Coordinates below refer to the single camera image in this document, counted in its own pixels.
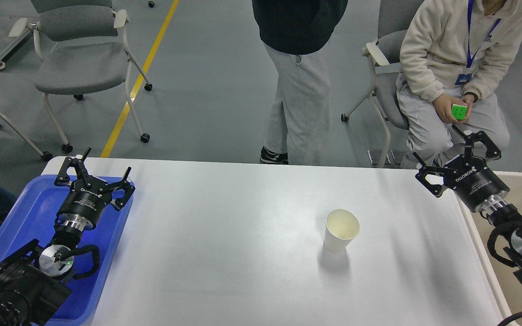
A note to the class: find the white paper cup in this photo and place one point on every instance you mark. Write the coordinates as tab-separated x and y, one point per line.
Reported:
342	227

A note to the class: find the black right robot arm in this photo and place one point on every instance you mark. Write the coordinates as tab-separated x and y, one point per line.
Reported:
432	177

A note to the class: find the standing person dark jacket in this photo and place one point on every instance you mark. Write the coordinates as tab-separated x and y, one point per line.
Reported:
295	34

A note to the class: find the blue plastic tray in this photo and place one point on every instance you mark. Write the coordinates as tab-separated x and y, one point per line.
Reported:
33	217

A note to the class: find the beige plastic bin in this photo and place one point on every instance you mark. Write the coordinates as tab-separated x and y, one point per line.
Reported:
495	225

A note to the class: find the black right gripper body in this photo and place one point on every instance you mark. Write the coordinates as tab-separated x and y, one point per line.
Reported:
475	184

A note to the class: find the colourful puzzle cube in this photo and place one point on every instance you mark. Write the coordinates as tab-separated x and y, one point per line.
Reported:
459	111

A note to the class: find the grey chair under person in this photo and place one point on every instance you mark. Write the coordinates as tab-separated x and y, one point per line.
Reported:
394	18

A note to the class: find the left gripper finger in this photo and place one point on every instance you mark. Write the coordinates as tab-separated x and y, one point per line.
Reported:
62	177
118	203

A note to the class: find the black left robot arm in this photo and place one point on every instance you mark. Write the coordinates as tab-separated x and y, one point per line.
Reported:
57	245

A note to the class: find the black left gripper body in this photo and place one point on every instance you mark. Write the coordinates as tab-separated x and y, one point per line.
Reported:
85	202

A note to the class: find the grey office chair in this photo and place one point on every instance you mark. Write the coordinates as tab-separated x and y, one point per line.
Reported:
83	68

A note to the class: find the seated person cream fleece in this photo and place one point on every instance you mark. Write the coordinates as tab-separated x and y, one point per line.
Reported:
455	52

